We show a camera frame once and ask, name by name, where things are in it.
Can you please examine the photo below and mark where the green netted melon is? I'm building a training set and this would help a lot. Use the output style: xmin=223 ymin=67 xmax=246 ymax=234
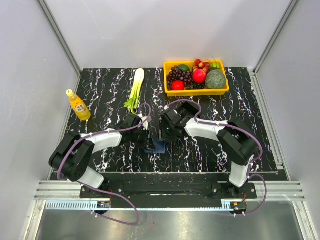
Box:
xmin=205 ymin=69 xmax=226 ymax=89

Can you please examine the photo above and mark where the blue leather card holder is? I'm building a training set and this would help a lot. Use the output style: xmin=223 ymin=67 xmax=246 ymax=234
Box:
xmin=144 ymin=137 xmax=166 ymax=154

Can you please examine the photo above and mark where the red cherry cluster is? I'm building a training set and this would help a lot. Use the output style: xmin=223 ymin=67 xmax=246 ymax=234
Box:
xmin=192 ymin=58 xmax=211 ymax=73

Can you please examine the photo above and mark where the yellow plastic fruit bin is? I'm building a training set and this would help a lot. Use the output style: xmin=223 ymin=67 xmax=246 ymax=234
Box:
xmin=163 ymin=60 xmax=230 ymax=97

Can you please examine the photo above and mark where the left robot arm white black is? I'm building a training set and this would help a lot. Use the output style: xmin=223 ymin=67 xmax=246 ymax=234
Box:
xmin=48 ymin=113 xmax=151 ymax=198

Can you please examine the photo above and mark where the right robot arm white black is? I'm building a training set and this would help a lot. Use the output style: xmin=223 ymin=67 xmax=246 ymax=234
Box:
xmin=159 ymin=99 xmax=262 ymax=198

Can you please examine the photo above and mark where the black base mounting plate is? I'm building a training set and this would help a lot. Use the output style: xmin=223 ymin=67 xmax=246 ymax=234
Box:
xmin=82 ymin=180 xmax=257 ymax=200

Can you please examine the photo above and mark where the red apple front left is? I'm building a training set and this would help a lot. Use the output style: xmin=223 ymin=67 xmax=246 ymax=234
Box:
xmin=170 ymin=80 xmax=185 ymax=91

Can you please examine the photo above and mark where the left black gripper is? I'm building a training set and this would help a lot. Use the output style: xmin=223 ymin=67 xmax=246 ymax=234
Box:
xmin=131 ymin=127 xmax=157 ymax=151

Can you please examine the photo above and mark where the yellow juice bottle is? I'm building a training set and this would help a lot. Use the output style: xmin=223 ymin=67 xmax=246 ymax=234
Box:
xmin=65 ymin=89 xmax=91 ymax=121

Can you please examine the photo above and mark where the dark blueberry cluster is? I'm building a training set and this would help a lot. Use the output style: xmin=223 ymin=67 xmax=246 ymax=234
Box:
xmin=185 ymin=83 xmax=205 ymax=90

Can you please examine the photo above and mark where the purple grape bunch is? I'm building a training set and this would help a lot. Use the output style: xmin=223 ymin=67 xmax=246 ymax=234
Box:
xmin=166 ymin=66 xmax=195 ymax=91

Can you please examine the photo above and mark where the green apple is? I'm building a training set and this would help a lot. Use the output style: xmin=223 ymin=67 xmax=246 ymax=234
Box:
xmin=209 ymin=62 xmax=221 ymax=71

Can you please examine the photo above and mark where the green avocado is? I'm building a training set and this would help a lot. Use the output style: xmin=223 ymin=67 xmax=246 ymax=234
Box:
xmin=177 ymin=64 xmax=190 ymax=72

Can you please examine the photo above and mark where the black plastic card box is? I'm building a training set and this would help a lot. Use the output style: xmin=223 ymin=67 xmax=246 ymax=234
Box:
xmin=174 ymin=100 xmax=202 ymax=121

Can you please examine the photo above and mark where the celery stalk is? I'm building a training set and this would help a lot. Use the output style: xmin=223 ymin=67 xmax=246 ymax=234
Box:
xmin=124 ymin=68 xmax=145 ymax=114

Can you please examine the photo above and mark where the red pink peach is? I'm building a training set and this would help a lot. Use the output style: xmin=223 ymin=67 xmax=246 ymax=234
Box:
xmin=192 ymin=69 xmax=207 ymax=84

